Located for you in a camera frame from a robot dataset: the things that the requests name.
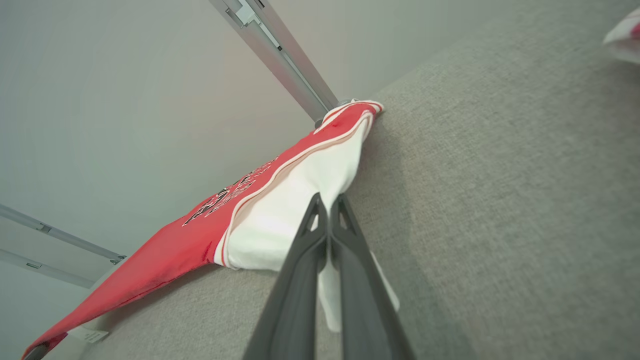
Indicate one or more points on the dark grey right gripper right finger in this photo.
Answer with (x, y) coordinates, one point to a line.
(365, 310)

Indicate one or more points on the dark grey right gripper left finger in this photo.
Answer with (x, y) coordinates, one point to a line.
(295, 300)

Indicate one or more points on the red white jersey shirt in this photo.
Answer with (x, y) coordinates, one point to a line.
(280, 210)

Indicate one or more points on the red shorts with white stripe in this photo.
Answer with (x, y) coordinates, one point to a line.
(624, 37)

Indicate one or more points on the grey metal frame post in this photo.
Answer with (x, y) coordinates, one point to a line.
(280, 50)
(45, 268)
(65, 235)

